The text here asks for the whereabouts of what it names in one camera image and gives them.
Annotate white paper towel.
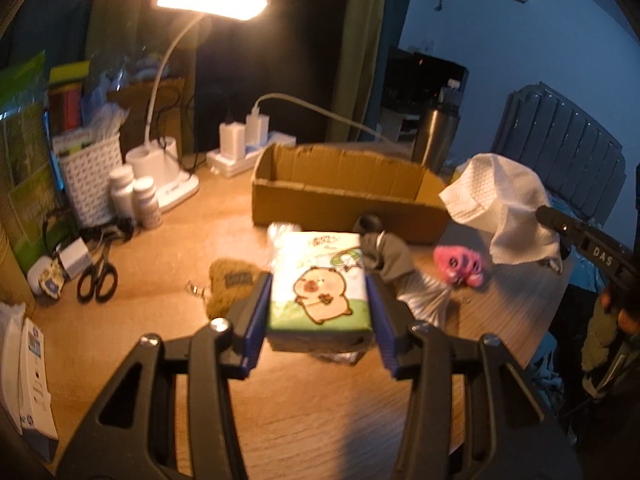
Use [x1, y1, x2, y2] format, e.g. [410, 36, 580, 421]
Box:
[439, 153, 563, 273]

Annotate brown plush keychain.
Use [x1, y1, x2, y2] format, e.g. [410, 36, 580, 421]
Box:
[186, 258, 262, 320]

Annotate cartoon pig tissue pack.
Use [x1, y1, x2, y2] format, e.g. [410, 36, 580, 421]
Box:
[267, 226, 373, 354]

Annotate right hand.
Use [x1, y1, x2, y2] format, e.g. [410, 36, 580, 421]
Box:
[600, 288, 640, 336]

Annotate dark radiator panel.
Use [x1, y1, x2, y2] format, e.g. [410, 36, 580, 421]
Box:
[491, 82, 626, 226]

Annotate white carton box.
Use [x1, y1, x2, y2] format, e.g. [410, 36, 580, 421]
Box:
[1, 304, 58, 464]

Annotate pink plush toy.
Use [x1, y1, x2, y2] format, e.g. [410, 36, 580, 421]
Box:
[433, 245, 484, 288]

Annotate black scissors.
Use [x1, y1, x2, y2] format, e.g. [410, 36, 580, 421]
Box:
[76, 234, 118, 304]

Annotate small white adapter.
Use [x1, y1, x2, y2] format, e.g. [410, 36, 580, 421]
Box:
[58, 237, 92, 280]

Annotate white pill bottle right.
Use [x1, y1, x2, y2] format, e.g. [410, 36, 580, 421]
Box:
[134, 177, 162, 230]

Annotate white pill bottle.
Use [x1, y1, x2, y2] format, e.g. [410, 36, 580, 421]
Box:
[134, 177, 162, 230]
[110, 164, 136, 221]

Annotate stainless steel tumbler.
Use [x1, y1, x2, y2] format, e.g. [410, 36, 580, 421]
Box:
[411, 79, 462, 174]

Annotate white pill bottle left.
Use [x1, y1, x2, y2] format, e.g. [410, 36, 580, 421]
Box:
[110, 164, 136, 221]

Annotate green snack bag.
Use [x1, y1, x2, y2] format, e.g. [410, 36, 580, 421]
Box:
[0, 52, 58, 272]

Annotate white power strip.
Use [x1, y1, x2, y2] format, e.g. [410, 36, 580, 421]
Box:
[206, 130, 298, 179]

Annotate white desk lamp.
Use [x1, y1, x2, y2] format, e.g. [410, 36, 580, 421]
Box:
[125, 0, 269, 212]

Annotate white plastic basket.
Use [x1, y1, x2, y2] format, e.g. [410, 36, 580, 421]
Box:
[52, 128, 122, 228]

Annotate open cardboard box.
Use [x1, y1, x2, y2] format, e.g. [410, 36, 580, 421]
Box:
[252, 144, 450, 245]

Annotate white square charger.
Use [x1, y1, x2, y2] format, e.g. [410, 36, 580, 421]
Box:
[219, 122, 246, 162]

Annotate brown cardboard box behind lamp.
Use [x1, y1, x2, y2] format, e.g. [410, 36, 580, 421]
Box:
[106, 77, 188, 162]

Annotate green curtain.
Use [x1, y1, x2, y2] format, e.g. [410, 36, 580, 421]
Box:
[331, 0, 385, 124]

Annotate white charger with cable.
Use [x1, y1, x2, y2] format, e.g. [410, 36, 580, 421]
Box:
[245, 92, 411, 155]

